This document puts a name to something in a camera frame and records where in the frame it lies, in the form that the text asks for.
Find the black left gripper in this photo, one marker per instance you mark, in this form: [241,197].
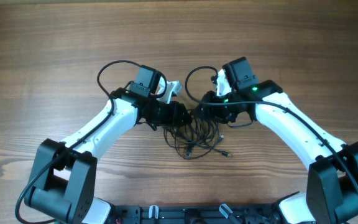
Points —
[174,116]

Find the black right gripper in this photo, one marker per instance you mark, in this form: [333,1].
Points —
[211,112]

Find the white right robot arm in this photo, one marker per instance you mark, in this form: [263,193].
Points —
[332,187]

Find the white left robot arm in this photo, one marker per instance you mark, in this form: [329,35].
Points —
[63,175]

